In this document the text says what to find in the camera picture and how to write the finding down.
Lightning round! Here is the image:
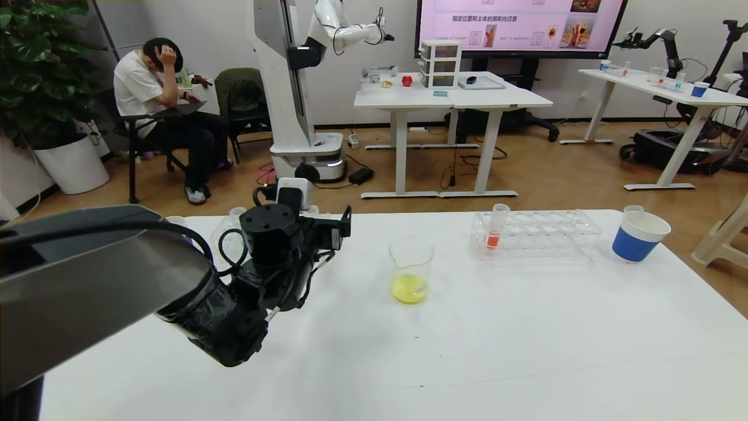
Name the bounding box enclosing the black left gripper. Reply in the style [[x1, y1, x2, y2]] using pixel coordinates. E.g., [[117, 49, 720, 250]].
[[311, 205, 352, 251]]

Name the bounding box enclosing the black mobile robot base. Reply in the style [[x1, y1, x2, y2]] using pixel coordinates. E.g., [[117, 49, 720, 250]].
[[619, 129, 731, 176]]

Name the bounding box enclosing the clear test tube rack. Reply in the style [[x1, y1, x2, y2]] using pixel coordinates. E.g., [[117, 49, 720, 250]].
[[209, 206, 331, 264], [471, 209, 602, 260]]

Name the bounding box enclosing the white standing desk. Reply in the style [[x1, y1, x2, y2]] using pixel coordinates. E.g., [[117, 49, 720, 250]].
[[439, 71, 553, 199], [354, 73, 453, 199]]

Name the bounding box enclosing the white robot tower base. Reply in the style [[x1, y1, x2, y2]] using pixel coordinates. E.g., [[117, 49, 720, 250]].
[[248, 0, 348, 184]]

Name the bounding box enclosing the dark green jacket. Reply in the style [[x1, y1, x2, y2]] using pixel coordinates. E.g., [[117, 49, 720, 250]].
[[213, 67, 266, 118]]

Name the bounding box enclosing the white drawer unit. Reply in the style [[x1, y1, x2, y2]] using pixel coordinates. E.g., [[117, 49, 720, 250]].
[[419, 40, 462, 89]]

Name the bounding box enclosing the dark laptop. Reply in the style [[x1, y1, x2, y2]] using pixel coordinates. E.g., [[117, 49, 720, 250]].
[[158, 101, 208, 118]]

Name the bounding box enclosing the grey flat pad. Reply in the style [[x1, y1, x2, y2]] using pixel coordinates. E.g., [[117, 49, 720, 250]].
[[458, 76, 506, 91]]

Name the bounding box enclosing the black display stand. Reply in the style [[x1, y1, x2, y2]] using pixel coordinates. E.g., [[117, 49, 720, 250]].
[[444, 57, 559, 143]]

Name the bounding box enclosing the black armrest chair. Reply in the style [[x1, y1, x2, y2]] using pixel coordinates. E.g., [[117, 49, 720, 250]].
[[111, 88, 214, 204]]

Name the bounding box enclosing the seated person white shirt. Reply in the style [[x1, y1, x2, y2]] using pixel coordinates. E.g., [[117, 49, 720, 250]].
[[114, 37, 233, 205]]

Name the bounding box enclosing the white plant pot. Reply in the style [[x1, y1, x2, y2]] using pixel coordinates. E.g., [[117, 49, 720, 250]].
[[32, 132, 110, 194]]

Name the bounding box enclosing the long white table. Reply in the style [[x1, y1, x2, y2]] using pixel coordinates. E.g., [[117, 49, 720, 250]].
[[558, 68, 748, 192]]

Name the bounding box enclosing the large green plant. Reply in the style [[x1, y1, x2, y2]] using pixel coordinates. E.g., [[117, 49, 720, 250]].
[[0, 0, 109, 148]]

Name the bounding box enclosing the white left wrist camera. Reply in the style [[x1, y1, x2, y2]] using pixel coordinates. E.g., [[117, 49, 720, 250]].
[[275, 177, 314, 212]]

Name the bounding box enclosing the red black floor cable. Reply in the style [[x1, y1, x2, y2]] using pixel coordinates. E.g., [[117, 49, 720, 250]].
[[256, 161, 351, 194]]

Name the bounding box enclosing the black desk cable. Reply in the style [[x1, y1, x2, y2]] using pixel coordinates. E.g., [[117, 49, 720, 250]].
[[438, 124, 509, 189]]

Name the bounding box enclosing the large wall display screen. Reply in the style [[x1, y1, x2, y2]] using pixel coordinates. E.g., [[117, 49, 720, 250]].
[[414, 0, 629, 60]]

